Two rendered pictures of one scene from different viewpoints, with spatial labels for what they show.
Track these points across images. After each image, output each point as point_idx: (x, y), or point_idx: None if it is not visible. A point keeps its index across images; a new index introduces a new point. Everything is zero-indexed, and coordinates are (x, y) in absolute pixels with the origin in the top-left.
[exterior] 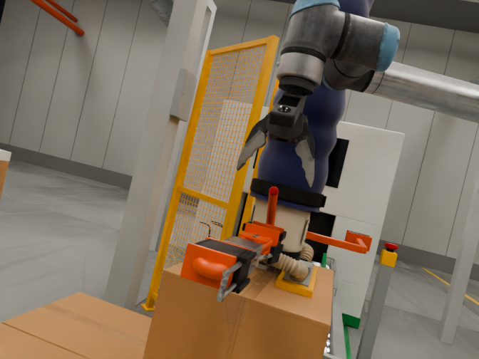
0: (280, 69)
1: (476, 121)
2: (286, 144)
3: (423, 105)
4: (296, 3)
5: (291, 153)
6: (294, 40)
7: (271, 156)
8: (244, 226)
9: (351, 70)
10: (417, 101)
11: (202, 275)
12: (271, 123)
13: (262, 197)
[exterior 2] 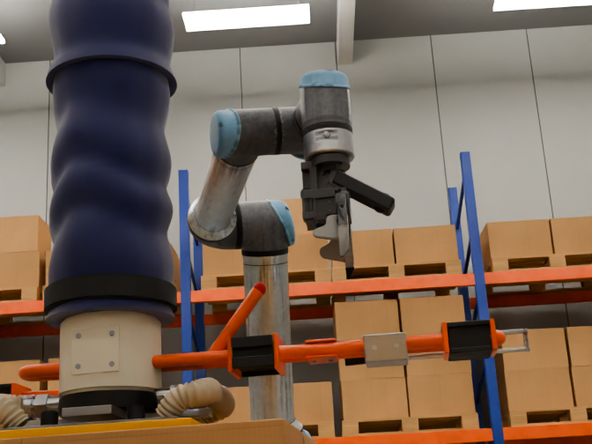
0: (344, 144)
1: (221, 215)
2: (163, 218)
3: (233, 192)
4: (338, 77)
5: (166, 234)
6: (349, 119)
7: (147, 236)
8: (272, 339)
9: (294, 151)
10: (239, 187)
11: (503, 342)
12: (389, 210)
13: (157, 307)
